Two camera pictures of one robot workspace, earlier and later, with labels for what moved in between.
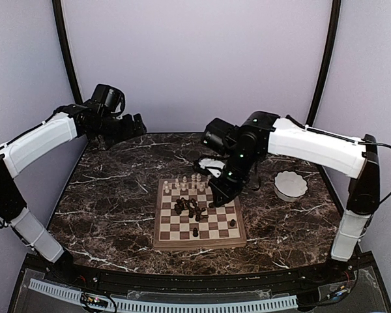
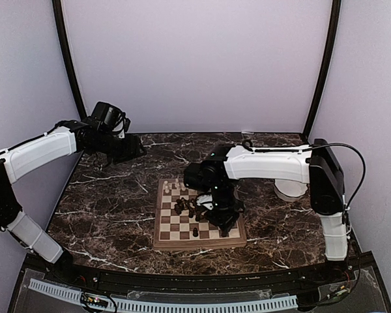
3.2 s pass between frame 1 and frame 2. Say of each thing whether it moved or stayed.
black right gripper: moved
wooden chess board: stayed
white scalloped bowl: stayed
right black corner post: stayed
